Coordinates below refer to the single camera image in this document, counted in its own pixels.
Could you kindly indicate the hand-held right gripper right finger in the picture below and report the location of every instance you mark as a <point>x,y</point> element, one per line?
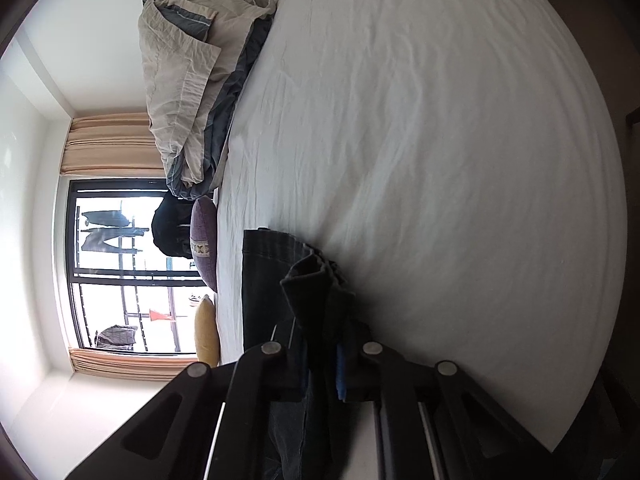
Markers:
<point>341,375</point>

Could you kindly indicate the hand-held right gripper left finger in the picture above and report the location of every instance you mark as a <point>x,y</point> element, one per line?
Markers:
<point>280,375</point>

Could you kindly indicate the black pants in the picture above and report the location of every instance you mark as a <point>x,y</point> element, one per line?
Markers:
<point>265,285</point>

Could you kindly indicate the yellow pillow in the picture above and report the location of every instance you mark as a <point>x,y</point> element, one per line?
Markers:
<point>206,332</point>

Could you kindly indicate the red triangular flag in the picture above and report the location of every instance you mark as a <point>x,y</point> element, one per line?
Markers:
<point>159,315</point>

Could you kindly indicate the beige curtain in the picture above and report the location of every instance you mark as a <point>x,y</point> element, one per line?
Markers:
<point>130,362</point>
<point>110,145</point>

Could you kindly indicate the purple pillow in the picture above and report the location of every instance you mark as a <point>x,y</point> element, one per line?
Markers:
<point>204,240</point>

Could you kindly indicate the hanging grey jacket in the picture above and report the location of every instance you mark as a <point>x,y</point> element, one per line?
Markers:
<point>116,336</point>

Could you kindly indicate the black garment on chair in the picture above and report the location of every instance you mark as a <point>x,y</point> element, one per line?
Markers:
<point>170,230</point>

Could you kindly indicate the hanging dark trousers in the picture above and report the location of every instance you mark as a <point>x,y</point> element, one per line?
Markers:
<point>102,240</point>
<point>105,218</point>

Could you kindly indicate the black framed glass door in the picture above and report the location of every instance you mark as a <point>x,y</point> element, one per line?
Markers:
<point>72,260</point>

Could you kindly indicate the bed with white sheet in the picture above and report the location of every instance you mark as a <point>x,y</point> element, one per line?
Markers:
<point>425,135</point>

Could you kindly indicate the beige and grey duvet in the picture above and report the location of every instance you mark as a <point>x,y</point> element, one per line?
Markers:
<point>175,85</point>

